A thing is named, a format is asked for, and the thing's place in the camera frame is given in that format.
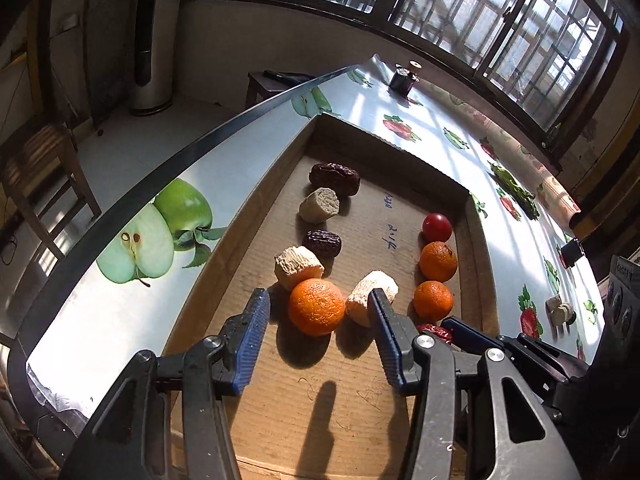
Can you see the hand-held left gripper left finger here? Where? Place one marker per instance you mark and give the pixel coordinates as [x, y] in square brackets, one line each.
[250, 335]

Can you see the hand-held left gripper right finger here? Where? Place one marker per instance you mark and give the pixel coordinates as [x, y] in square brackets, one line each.
[387, 340]

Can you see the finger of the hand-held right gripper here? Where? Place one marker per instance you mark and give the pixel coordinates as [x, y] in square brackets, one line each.
[470, 334]

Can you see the small dark red date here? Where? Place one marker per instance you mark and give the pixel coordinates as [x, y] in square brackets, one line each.
[324, 242]
[432, 331]

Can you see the small orange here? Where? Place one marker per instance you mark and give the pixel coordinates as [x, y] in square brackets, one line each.
[438, 261]
[433, 300]

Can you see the large orange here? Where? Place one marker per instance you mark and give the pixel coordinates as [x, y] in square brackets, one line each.
[316, 306]

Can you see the cardboard box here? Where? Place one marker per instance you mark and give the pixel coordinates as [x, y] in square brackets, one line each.
[310, 410]

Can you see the dark red plum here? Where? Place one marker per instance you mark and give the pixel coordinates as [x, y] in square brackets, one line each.
[437, 226]

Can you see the round brownish sugarcane piece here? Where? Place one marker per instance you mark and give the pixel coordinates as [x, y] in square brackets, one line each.
[320, 205]

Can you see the large wrinkled red date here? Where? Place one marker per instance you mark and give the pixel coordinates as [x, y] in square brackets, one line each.
[334, 177]

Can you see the black clip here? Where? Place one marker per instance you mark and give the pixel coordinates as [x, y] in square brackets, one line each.
[402, 79]
[571, 251]

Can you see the green leafy vegetable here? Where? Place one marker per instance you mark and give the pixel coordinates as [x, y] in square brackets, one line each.
[515, 187]

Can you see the dark wooden stool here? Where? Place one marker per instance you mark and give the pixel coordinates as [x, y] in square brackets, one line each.
[272, 85]

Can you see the small beige roll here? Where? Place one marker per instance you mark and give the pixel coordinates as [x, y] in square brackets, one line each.
[414, 65]

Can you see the wooden chair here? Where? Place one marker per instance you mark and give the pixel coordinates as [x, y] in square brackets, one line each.
[35, 160]

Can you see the grey tower fan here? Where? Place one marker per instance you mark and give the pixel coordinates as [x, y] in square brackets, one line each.
[150, 70]

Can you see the barred window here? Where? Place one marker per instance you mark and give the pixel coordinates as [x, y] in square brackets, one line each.
[450, 5]

